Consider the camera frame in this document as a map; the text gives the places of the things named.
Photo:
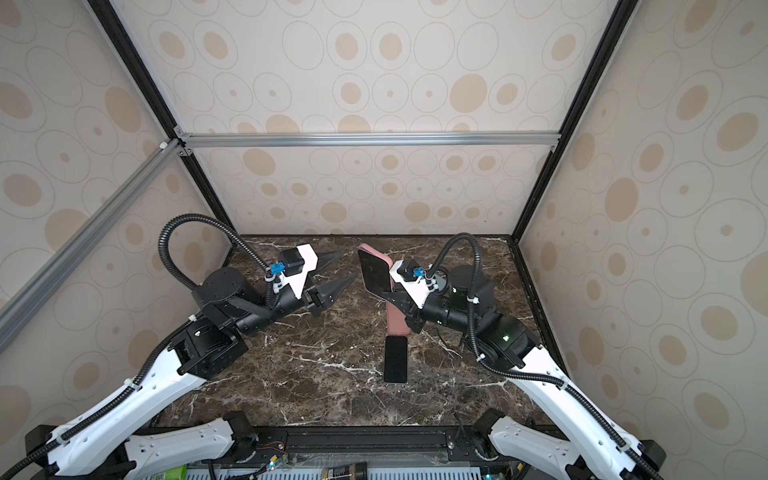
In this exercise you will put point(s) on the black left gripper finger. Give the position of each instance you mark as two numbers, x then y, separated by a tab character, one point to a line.
330	292
324	259

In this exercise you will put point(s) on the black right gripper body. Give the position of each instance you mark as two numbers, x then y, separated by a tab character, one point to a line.
416	319

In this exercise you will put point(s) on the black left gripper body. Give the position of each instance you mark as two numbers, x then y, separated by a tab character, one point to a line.
286	300

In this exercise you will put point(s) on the pink phone case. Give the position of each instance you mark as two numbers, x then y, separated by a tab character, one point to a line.
396	323

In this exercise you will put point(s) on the phone with black screen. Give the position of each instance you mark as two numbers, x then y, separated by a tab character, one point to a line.
396	359

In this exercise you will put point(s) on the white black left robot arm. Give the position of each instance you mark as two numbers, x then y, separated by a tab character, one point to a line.
104	442

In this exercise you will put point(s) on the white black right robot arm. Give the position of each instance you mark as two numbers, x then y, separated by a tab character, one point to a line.
462	299

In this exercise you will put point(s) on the dark bottle at front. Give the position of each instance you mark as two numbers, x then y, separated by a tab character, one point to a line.
353	471

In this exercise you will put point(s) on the green packet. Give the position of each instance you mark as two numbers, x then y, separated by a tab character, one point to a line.
177	473

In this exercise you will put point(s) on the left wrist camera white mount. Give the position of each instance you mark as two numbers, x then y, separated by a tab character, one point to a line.
292	269

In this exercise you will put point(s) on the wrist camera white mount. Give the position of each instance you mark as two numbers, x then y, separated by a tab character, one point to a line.
412	286
292	269

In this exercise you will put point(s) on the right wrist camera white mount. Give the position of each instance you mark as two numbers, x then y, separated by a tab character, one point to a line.
412	286

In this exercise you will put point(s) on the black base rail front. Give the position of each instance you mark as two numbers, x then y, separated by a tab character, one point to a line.
366	444

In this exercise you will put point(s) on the horizontal aluminium rail back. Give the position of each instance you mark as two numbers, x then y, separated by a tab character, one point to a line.
374	139

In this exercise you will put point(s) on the diagonal aluminium rail left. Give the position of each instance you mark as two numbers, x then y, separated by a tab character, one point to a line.
30	299

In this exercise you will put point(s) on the black corner frame post left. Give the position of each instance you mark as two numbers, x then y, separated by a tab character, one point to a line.
107	17

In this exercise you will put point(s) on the black corner frame post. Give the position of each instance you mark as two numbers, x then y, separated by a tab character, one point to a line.
606	47
107	17

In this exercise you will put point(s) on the black corner frame post right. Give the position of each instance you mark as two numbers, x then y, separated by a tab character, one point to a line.
606	47

